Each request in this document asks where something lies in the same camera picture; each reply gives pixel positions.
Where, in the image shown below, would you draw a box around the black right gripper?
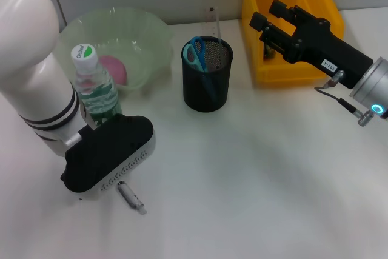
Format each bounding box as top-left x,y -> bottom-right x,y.
248,0 -> 374,90

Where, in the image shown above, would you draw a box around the clear plastic ruler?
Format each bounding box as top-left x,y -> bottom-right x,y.
201,6 -> 222,70

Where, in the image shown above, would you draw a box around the blue plastic scissors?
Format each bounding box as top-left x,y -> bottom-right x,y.
184,36 -> 219,102

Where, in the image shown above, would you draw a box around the pink peach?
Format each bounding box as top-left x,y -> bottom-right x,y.
99,55 -> 128,86

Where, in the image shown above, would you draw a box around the clear water bottle green label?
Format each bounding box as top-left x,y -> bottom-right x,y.
71,43 -> 124,127

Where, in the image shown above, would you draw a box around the grey white pen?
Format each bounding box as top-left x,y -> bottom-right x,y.
116,181 -> 148,215

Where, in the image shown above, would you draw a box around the translucent green fruit bowl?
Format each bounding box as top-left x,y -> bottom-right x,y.
59,6 -> 175,92

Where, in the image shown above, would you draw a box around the black mesh cup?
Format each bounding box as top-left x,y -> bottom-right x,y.
181,35 -> 234,113

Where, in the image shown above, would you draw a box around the grey right gripper cable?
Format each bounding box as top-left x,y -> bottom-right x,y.
314,70 -> 377,127

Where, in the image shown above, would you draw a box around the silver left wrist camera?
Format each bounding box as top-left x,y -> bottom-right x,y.
59,114 -> 158,202

